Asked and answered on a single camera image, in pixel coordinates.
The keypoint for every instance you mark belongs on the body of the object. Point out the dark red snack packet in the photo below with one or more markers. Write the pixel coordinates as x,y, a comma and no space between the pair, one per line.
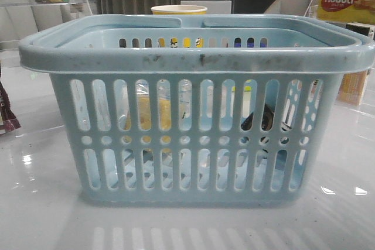
9,121

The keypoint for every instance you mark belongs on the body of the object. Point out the dark tissue pack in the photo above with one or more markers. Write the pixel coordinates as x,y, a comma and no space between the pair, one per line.
266,125

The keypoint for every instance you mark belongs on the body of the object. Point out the orange carton box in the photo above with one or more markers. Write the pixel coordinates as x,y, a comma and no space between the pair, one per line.
352,88

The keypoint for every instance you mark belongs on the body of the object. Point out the dark box under nabati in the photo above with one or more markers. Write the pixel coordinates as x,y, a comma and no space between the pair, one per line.
361,28

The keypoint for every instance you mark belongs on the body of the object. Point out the yellow paper cup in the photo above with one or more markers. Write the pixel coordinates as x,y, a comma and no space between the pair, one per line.
178,10

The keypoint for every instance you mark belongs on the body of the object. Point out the light blue plastic basket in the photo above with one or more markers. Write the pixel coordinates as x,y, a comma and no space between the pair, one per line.
235,64

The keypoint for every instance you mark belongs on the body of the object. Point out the beige chair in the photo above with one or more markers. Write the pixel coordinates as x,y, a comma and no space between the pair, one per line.
289,7

